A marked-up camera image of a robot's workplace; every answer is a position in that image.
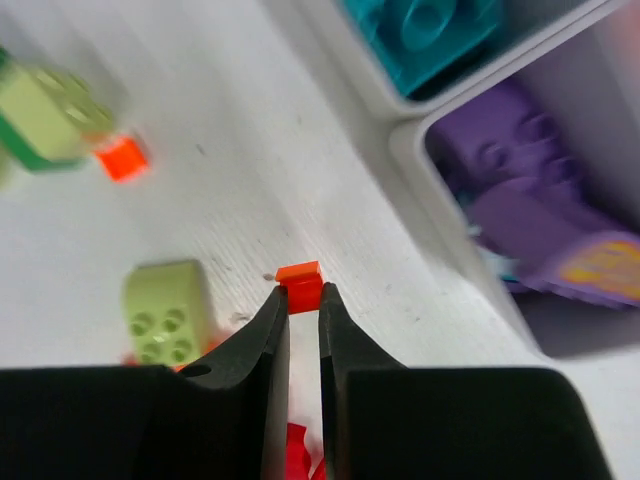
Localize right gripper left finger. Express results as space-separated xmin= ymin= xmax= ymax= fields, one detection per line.
xmin=1 ymin=287 xmax=289 ymax=479

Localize small orange stud by cluster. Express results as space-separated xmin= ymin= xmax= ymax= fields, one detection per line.
xmin=93 ymin=135 xmax=150 ymax=183

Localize purple curved lego brick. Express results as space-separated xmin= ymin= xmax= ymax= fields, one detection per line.
xmin=467 ymin=182 xmax=639 ymax=308

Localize green and lime lego cluster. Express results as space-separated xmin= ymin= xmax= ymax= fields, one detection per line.
xmin=1 ymin=49 xmax=115 ymax=190

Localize left white divided container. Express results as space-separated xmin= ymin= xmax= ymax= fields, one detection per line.
xmin=294 ymin=0 xmax=621 ymax=119

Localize orange round lego piece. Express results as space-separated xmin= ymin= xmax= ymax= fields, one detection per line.
xmin=172 ymin=339 xmax=221 ymax=372

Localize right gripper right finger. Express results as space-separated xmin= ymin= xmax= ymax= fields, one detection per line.
xmin=319 ymin=283 xmax=611 ymax=479

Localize purple lego plate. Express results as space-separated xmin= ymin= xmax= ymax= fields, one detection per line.
xmin=425 ymin=79 xmax=588 ymax=212

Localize white divided container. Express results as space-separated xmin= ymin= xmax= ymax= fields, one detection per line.
xmin=294 ymin=0 xmax=621 ymax=119
xmin=390 ymin=22 xmax=639 ymax=358

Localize lime square lego brick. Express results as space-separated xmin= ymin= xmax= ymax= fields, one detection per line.
xmin=122 ymin=260 xmax=212 ymax=367

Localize right white divided container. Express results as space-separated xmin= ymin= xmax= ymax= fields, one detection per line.
xmin=390 ymin=22 xmax=639 ymax=358

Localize red round lego piece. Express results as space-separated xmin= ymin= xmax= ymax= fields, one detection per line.
xmin=285 ymin=423 xmax=327 ymax=480

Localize teal rounded lego brick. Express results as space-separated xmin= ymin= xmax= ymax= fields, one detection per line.
xmin=343 ymin=0 xmax=504 ymax=98

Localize small orange stud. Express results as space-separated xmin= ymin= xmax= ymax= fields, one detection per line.
xmin=93 ymin=135 xmax=150 ymax=183
xmin=275 ymin=261 xmax=324 ymax=315

